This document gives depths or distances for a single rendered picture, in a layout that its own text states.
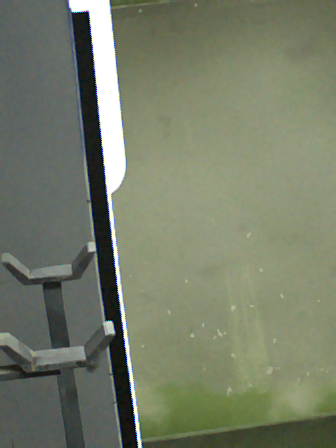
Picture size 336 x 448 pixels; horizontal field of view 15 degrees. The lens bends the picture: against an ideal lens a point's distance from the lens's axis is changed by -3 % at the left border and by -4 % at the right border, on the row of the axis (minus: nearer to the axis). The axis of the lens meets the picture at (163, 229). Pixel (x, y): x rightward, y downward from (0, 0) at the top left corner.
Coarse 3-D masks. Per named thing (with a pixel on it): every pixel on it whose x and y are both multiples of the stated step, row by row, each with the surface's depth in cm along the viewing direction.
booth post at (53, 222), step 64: (0, 0) 135; (64, 0) 136; (0, 64) 137; (64, 64) 138; (0, 128) 139; (64, 128) 140; (0, 192) 141; (64, 192) 142; (0, 256) 143; (64, 256) 143; (0, 320) 144; (0, 384) 146
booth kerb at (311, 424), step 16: (304, 416) 293; (320, 416) 294; (192, 432) 291; (208, 432) 291; (224, 432) 292; (240, 432) 292; (256, 432) 293; (272, 432) 293; (288, 432) 293; (304, 432) 294; (320, 432) 294
